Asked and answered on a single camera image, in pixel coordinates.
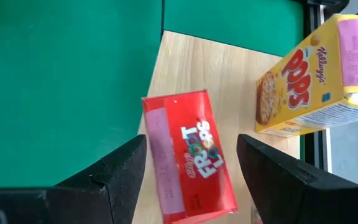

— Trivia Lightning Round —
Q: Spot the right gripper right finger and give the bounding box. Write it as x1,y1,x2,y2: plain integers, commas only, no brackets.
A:
237,134,344,224

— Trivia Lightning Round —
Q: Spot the wooden shelf board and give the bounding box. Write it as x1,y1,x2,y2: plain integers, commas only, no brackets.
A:
132,30,304,224

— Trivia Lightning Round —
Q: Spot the yellow Pops cereal box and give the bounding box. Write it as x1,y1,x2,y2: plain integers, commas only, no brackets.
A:
255,14,358,138

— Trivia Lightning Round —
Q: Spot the red Froot Loops cereal box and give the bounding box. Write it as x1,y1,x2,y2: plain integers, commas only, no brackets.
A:
140,89,239,224

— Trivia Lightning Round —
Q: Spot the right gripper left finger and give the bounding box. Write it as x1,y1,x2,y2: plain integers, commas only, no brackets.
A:
45,134,148,224

